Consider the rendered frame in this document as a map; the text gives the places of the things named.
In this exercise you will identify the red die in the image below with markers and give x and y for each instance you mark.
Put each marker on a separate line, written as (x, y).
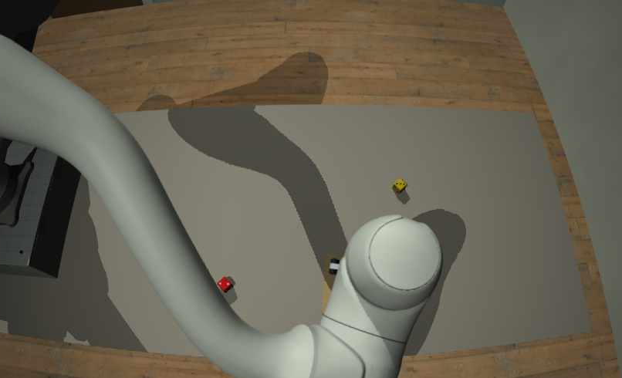
(225, 284)

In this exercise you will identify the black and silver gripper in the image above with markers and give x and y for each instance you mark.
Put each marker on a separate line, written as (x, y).
(334, 266)

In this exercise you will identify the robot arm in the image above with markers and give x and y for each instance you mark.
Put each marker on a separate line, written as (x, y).
(391, 263)

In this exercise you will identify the yellow die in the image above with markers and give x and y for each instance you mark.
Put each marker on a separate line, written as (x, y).
(399, 186)

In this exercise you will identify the tan flat mat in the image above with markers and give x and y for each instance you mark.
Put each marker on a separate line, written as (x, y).
(328, 279)

